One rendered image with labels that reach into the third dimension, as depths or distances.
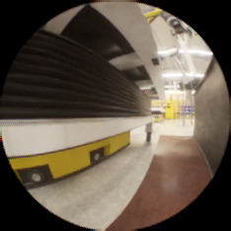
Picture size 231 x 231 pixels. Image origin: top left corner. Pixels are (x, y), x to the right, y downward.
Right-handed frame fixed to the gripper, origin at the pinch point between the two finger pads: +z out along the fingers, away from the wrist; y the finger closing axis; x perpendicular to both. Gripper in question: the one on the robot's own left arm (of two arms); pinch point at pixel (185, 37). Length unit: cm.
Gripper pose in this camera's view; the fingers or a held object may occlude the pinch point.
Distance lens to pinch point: 61.8
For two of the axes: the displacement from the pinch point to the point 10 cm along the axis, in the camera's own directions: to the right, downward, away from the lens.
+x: 6.9, 0.1, 7.3
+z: -0.2, 10.0, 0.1
